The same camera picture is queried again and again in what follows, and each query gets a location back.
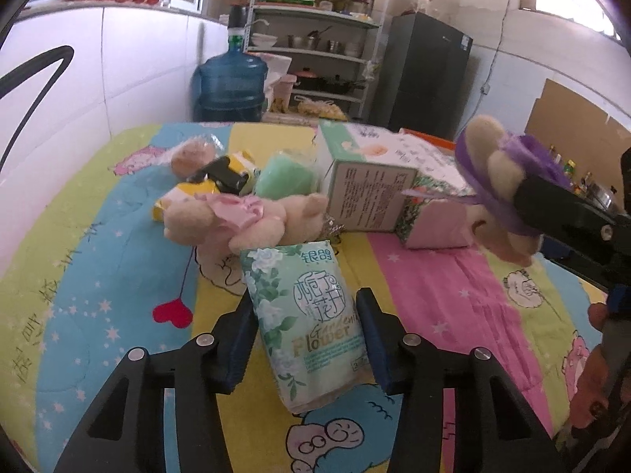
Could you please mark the white flour bag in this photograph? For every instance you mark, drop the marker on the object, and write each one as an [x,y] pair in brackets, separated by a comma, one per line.
[276,69]

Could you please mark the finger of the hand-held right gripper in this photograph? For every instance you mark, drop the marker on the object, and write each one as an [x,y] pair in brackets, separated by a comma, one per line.
[626,182]
[562,212]

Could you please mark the pink floral tissue pack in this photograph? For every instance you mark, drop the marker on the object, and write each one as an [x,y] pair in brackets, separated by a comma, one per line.
[438,221]

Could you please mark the steel steamer pot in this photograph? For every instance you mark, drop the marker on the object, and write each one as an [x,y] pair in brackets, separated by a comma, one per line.
[601,196]

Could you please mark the blue water jug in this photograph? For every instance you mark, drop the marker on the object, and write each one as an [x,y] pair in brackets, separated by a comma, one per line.
[229,83]

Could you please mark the black wok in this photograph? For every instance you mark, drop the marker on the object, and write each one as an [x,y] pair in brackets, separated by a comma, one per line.
[342,84]

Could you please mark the white green tissue box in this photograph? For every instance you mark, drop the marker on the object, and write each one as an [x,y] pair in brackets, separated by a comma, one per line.
[365,192]

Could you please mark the plush bear with pink bow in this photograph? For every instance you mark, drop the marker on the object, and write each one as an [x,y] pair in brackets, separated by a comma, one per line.
[296,217]

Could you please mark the dark grey refrigerator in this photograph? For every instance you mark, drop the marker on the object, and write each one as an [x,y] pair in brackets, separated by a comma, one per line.
[424,79]

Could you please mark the bunch of bananas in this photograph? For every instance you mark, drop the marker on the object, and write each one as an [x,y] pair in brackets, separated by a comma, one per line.
[278,105]

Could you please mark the green sponge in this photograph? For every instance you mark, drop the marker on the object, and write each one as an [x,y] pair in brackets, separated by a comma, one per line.
[286,175]

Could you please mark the white metal shelf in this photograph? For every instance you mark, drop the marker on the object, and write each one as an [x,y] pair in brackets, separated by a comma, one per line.
[315,10]

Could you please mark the orange cardboard box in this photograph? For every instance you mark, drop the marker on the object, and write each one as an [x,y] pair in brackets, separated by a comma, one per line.
[434,139]

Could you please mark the bread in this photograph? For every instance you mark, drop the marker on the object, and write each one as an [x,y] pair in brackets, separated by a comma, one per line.
[192,155]

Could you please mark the egg tray in bag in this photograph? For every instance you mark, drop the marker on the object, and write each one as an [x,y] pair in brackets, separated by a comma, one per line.
[320,108]

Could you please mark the black pot with red lid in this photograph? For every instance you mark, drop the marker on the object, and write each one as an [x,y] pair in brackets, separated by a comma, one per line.
[306,80]

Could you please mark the yellow green bottle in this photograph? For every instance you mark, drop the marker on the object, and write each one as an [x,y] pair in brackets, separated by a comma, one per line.
[569,170]

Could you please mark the yellow and black soft pack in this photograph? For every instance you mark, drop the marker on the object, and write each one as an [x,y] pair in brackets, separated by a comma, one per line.
[222,172]

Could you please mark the colourful cartoon printed blanket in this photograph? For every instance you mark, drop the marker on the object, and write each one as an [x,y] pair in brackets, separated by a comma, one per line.
[123,266]

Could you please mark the glass jar with red lid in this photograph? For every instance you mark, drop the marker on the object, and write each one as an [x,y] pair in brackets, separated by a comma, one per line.
[423,2]

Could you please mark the green floral tissue pack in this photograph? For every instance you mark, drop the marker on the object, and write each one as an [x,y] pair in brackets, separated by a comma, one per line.
[305,325]

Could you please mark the black water jug pump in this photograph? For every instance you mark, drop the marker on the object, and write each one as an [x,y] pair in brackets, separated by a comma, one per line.
[236,22]

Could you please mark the person's right hand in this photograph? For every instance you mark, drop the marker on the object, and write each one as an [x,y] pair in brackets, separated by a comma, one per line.
[591,384]

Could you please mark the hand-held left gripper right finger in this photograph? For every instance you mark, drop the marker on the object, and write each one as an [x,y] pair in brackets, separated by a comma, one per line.
[374,345]

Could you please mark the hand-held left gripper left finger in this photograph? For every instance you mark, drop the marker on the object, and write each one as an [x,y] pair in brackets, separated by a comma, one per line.
[239,350]

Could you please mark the plush bear with purple bow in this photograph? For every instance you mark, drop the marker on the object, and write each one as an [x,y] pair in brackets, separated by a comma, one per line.
[488,143]

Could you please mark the cardboard wall sheet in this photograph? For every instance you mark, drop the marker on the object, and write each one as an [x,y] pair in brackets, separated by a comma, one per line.
[572,118]

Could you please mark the steel mixing pot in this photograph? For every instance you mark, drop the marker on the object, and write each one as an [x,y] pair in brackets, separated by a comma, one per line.
[300,42]

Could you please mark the white bowl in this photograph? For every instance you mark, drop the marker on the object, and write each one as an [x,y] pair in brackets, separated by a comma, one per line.
[263,41]

